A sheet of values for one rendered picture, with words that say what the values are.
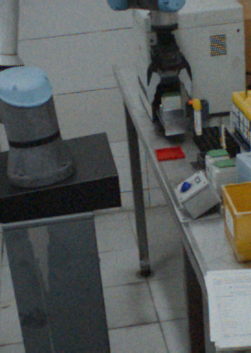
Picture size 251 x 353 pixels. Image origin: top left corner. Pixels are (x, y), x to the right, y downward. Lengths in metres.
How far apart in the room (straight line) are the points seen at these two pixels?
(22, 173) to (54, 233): 0.15
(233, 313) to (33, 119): 0.63
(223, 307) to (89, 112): 2.34
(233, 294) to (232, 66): 1.00
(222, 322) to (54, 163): 0.60
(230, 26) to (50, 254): 0.84
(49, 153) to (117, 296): 1.44
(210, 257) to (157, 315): 1.45
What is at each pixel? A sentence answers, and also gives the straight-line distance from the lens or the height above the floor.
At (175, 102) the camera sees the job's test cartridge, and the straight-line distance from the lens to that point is 2.03.
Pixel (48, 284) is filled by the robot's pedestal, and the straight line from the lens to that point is 1.72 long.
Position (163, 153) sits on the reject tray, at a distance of 1.92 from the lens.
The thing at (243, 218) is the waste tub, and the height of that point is 0.96.
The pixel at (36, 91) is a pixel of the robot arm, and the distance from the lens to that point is 1.60.
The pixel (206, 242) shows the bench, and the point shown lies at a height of 0.87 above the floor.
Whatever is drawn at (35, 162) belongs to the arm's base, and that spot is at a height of 0.99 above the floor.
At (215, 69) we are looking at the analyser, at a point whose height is 1.01.
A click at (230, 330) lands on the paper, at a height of 0.89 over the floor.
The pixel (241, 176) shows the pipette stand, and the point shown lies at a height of 0.93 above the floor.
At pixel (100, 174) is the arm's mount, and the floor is 0.95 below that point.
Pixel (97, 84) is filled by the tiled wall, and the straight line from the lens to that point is 3.47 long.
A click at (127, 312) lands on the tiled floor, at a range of 2.90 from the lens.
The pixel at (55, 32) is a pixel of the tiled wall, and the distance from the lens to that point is 3.40.
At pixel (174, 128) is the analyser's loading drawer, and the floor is 0.91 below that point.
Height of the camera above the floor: 1.57
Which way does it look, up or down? 25 degrees down
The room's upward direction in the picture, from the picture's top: 6 degrees counter-clockwise
